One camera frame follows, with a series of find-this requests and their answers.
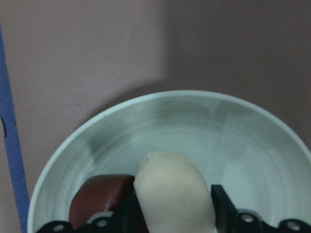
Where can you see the white steamed bun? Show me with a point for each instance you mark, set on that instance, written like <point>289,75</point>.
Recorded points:
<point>173,195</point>

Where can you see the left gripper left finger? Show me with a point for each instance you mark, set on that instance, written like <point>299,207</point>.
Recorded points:
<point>127,218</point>

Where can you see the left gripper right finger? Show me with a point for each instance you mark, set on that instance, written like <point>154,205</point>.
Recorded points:
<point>230,220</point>

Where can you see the light green plate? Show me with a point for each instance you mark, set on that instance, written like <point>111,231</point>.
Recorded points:
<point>260,162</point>

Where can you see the brown chocolate bun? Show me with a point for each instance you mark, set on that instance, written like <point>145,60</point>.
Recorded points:
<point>101,193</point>

